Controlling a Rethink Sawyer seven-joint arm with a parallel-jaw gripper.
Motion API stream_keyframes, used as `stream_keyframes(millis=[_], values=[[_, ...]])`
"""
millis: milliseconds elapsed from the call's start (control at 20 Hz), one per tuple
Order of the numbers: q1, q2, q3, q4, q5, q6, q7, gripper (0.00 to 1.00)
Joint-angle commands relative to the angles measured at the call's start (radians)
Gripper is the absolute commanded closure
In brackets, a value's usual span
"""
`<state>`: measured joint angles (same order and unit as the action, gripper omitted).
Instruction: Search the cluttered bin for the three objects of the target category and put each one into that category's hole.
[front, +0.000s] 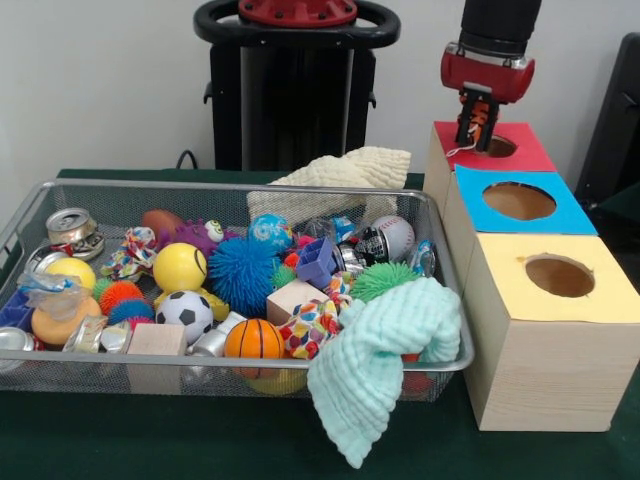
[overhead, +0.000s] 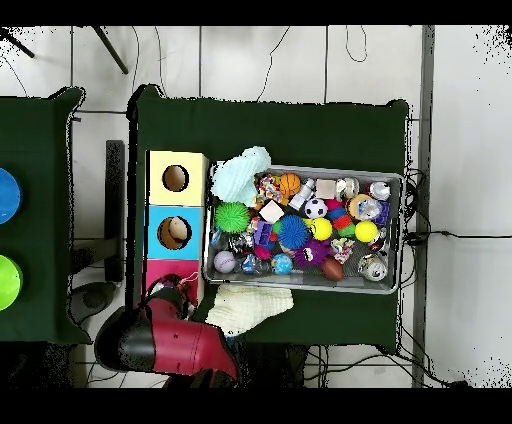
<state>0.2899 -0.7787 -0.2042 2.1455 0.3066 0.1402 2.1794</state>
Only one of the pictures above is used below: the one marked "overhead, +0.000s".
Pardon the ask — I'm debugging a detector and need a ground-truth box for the mint green cloth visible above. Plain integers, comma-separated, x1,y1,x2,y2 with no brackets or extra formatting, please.
210,145,273,209

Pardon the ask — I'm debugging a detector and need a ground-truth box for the cream yellow cloth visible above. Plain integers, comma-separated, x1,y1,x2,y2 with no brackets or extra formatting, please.
203,284,295,338

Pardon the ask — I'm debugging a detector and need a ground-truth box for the wooden box with three holes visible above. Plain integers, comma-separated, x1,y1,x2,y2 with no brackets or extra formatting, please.
141,149,210,314

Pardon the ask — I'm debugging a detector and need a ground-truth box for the shallow clear mesh bin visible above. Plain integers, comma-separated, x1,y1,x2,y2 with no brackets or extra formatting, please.
202,160,404,295

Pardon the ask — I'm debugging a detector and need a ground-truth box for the green spiky ball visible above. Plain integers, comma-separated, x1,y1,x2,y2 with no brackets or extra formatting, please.
214,200,252,234

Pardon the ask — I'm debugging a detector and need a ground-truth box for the orange toy basketball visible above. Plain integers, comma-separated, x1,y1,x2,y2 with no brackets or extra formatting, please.
278,172,302,197

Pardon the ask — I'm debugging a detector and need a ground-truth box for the blue globe ball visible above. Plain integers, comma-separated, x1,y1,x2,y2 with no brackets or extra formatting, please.
271,253,294,276

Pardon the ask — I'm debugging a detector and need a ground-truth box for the white baseball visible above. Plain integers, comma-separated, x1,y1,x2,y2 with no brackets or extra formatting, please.
212,250,237,275

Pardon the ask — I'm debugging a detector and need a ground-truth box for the black white soccer ball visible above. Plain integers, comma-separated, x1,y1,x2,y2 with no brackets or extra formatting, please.
304,197,329,220

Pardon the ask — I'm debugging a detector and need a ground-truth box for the large yellow ball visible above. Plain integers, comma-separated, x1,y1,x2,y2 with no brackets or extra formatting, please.
301,216,334,242

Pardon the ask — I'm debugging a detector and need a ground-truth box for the plain wooden block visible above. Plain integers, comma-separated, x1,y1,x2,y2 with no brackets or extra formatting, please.
315,178,337,200

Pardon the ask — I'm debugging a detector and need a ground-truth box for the small yellow ball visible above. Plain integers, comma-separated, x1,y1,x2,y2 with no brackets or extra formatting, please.
354,220,379,244

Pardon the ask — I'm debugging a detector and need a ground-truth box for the black tripod leg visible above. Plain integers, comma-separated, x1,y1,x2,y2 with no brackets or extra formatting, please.
92,25,130,76
0,29,36,60

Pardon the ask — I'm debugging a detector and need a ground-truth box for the dark green side table cloth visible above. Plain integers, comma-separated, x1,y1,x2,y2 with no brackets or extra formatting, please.
0,86,93,345

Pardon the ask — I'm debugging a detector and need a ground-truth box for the blue bowl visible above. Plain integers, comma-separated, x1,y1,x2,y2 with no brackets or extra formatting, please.
0,167,23,225

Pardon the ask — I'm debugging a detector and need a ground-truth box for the bright green bowl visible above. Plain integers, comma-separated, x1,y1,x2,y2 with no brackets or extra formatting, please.
0,254,24,312

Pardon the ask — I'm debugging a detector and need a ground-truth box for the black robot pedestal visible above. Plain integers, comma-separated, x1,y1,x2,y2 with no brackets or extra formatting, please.
235,341,309,388

